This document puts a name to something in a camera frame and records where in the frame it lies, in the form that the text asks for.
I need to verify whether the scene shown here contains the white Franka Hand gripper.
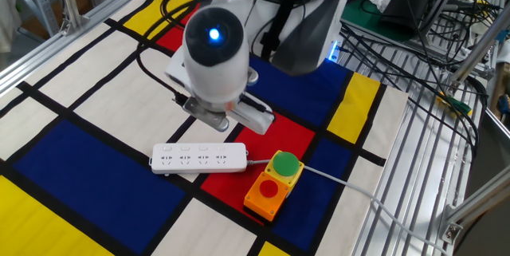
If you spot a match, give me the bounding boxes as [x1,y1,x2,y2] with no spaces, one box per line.
[227,95,276,136]

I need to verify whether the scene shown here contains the white power strip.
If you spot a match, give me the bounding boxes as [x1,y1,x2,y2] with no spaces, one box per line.
[149,142,249,176]

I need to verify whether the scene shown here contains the yellow box with green button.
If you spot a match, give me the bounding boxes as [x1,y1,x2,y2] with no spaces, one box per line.
[265,150,305,198]

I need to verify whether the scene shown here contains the orange box with red button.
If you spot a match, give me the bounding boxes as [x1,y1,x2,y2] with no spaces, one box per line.
[243,171,291,223]

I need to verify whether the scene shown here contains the green mat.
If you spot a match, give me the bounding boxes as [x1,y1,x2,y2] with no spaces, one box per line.
[340,0,451,44]

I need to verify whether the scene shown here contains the crumpled white paper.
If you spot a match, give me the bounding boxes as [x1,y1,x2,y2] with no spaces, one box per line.
[367,0,394,14]

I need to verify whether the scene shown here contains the colour block patterned cloth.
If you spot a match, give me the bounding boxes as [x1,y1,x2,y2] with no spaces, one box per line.
[0,0,410,256]

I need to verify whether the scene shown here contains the black box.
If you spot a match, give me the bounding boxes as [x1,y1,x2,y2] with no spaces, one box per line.
[378,0,437,30]

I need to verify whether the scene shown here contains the green and yellow connector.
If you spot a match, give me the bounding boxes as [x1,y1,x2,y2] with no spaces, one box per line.
[437,91,474,116]

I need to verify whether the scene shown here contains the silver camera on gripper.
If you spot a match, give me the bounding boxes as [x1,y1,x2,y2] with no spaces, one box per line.
[182,95,231,132]

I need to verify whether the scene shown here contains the grey power strip cord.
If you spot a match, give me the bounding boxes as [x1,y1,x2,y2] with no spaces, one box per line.
[246,159,451,256]

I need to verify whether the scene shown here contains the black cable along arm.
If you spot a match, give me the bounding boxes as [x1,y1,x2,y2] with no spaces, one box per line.
[135,0,308,105]

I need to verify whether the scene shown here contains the aluminium frame rail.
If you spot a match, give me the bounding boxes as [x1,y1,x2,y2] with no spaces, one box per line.
[0,0,176,97]

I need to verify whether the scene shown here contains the thick black cable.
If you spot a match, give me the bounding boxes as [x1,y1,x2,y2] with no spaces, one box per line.
[340,20,489,161]

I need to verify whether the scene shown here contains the aluminium bar with bracket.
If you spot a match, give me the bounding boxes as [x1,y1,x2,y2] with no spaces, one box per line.
[437,174,510,246]

